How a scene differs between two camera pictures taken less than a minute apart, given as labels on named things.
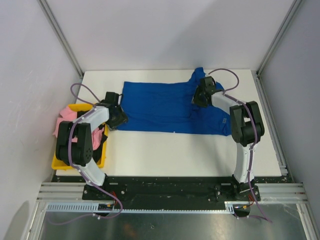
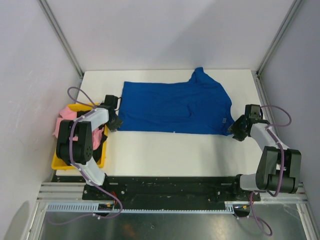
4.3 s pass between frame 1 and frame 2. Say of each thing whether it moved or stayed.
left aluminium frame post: stayed
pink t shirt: stayed
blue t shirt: stayed
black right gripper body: moved
